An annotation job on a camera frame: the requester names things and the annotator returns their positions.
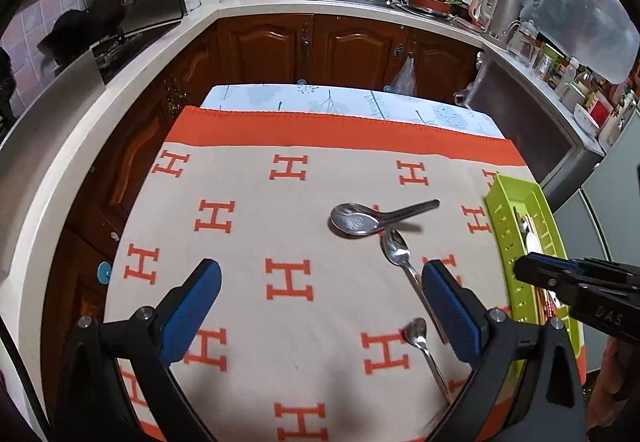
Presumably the small steel spoon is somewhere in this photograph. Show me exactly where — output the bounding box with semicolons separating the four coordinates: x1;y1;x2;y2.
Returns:
400;318;452;404

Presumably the wood-handled steel spoon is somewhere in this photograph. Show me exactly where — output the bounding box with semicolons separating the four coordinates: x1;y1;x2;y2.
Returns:
381;229;449;344

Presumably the large steel soup spoon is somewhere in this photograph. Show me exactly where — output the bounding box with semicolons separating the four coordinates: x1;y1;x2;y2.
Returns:
330;199;440;237

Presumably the white ceramic soup spoon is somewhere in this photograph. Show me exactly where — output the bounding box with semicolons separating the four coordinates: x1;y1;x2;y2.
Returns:
524;231;544;254

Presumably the steel teaspoon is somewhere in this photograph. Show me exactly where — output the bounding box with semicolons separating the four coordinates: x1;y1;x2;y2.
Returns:
518;217;529;242

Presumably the person right hand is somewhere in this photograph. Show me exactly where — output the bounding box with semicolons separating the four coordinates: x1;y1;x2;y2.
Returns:
586;337;639;441

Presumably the green plastic utensil tray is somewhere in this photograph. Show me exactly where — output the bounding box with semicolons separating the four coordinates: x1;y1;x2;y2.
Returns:
485;173;586;363

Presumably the steel storage cabinet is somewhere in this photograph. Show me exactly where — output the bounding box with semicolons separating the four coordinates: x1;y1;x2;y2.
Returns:
464;44;605;210

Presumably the white ceramic bowl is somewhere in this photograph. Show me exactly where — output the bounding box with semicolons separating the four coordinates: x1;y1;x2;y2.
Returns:
573;103;600;138

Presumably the orange beige H-pattern cloth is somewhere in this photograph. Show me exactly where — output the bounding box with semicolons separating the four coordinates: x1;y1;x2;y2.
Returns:
105;108;532;441

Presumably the hanging plastic bag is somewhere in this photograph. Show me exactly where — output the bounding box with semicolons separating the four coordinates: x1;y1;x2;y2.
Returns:
390;56;416;96

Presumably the steel electric kettle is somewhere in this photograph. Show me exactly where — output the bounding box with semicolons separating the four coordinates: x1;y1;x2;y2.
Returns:
480;0;523;48

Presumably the red frying pan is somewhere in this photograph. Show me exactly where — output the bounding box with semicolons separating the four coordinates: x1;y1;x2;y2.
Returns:
407;0;450;16

